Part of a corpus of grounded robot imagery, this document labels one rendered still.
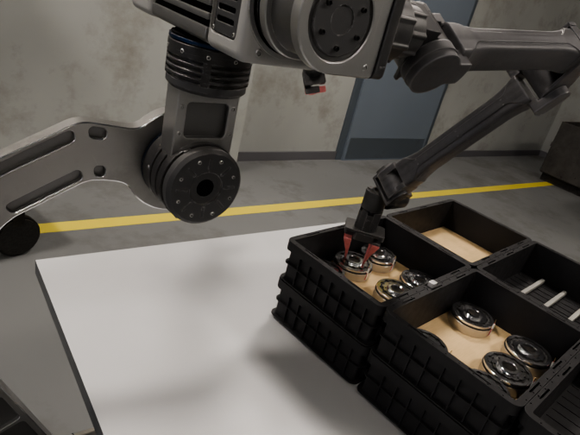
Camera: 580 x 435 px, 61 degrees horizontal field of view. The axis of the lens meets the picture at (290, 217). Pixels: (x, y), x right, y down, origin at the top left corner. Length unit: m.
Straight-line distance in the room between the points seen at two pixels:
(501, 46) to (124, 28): 3.04
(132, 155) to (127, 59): 2.81
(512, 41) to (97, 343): 0.98
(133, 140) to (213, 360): 0.52
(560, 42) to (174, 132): 0.65
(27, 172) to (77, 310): 0.47
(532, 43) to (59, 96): 3.13
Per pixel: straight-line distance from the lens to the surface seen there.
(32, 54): 3.56
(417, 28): 0.69
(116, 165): 0.91
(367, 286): 1.30
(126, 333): 1.20
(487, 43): 0.83
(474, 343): 1.26
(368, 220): 1.24
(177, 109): 0.82
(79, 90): 3.67
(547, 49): 0.95
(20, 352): 2.21
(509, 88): 1.09
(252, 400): 1.09
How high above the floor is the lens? 1.48
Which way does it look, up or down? 25 degrees down
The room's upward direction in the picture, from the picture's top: 14 degrees clockwise
